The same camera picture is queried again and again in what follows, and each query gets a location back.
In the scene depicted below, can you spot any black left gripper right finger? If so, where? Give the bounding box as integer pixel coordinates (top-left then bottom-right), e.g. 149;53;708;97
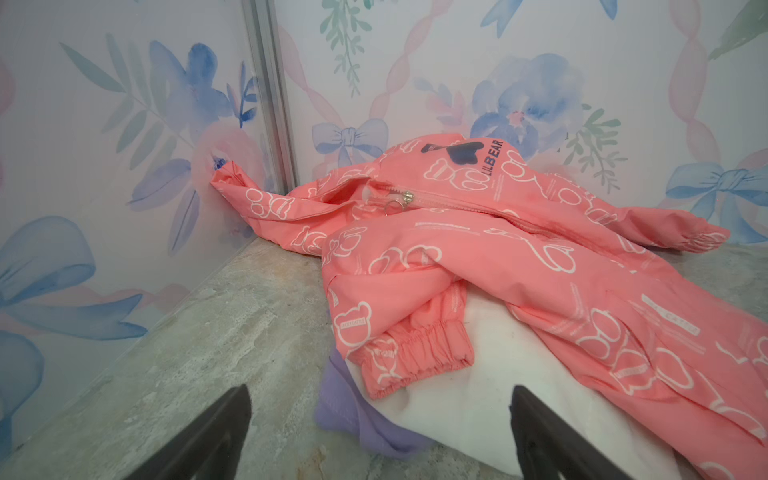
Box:
509;385;630;480

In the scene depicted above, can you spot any left aluminium corner post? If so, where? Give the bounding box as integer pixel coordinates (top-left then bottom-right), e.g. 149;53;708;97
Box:
240;0;299;193

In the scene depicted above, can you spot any purple cloth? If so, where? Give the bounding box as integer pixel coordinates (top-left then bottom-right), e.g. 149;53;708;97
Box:
314;349;434;460

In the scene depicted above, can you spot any pink bear print jacket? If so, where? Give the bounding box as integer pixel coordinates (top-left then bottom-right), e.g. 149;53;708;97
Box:
211;134;767;479

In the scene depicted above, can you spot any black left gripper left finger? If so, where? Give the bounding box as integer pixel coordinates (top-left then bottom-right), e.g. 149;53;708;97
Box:
126;384;252;480

